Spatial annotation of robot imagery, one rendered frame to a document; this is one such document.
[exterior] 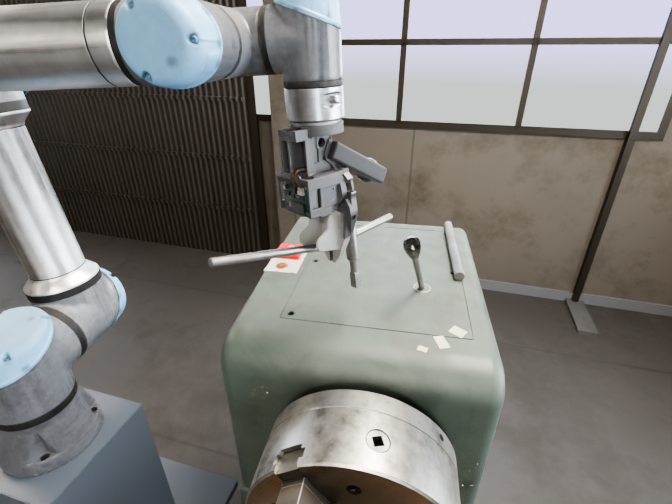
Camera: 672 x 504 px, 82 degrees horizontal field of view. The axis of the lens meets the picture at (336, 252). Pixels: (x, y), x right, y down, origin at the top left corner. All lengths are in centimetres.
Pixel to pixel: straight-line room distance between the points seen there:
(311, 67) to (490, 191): 257
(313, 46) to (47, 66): 26
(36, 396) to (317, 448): 43
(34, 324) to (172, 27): 51
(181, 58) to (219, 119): 296
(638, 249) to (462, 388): 278
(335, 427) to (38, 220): 55
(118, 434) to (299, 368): 35
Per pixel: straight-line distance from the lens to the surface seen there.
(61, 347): 76
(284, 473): 59
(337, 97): 50
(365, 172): 57
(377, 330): 70
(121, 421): 85
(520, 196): 302
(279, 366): 68
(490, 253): 318
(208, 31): 40
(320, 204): 52
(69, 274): 79
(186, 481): 117
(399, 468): 56
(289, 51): 50
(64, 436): 81
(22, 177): 75
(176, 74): 39
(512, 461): 220
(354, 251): 62
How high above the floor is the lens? 169
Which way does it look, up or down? 28 degrees down
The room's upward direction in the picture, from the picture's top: straight up
